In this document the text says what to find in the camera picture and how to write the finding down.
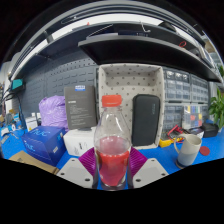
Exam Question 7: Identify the dark grey carton box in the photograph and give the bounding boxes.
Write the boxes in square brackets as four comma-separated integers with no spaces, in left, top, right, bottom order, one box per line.
[63,85,98,131]

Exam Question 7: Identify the teal screen device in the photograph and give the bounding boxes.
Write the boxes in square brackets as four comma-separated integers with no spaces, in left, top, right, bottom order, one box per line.
[10,78,25,92]

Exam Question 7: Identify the dark grey pegboard panel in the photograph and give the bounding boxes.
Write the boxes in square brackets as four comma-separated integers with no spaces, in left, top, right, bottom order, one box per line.
[19,49,99,118]

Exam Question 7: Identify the green potted plant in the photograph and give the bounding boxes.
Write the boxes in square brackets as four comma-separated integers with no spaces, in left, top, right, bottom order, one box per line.
[208,87,224,131]

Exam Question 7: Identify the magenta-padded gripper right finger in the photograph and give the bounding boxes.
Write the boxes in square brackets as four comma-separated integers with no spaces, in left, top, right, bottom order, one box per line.
[128,147,169,189]

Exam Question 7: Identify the small white box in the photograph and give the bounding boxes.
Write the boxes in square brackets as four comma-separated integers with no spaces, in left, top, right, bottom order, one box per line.
[25,116,38,132]

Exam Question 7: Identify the clear compartment box coloured parts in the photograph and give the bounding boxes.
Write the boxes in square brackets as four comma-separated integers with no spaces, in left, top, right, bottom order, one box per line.
[182,103,204,130]

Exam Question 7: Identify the white dotted storage tray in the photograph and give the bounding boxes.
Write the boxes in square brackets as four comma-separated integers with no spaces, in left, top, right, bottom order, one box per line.
[97,63,166,150]

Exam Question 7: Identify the brown cardboard box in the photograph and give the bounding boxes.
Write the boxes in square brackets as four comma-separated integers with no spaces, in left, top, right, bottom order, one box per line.
[8,150,60,175]

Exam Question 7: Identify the purple plastic bag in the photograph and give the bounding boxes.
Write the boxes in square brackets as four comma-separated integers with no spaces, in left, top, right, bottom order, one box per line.
[38,95,69,132]

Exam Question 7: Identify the flat black pouch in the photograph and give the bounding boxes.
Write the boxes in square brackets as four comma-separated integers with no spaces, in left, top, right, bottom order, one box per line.
[200,122,220,138]

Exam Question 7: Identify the blue carton box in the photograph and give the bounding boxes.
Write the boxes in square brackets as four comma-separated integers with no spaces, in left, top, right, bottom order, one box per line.
[20,125,67,167]

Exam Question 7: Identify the clear bottle with red drink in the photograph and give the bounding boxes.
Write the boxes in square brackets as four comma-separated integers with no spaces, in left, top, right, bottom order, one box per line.
[93,94,132,191]

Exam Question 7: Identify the grey small-parts drawer cabinet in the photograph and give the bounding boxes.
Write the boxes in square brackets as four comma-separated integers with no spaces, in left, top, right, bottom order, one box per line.
[200,103,210,123]
[163,68,192,103]
[163,101,186,133]
[189,74,210,104]

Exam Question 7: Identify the black zip case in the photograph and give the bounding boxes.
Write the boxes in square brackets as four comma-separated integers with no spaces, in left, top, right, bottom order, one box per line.
[131,94,161,147]

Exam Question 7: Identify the yellow multimeter with leads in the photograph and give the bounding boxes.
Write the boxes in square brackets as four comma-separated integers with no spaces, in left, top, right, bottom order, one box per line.
[158,124,184,148]

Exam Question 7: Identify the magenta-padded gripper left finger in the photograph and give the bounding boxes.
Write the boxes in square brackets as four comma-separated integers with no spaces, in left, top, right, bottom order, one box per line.
[56,147,99,189]

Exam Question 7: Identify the small black labelled box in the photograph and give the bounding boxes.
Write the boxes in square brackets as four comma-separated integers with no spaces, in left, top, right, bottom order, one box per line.
[186,127,205,139]

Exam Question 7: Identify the grey-white ceramic mug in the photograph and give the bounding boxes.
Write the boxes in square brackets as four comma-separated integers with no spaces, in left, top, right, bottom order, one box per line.
[173,133,203,169]

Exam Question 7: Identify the flat round red coaster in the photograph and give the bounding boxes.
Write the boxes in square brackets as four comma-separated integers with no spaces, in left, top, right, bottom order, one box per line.
[199,145,211,157]

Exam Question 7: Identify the white carton box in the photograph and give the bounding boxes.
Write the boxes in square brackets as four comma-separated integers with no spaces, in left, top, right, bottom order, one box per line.
[63,126,98,157]

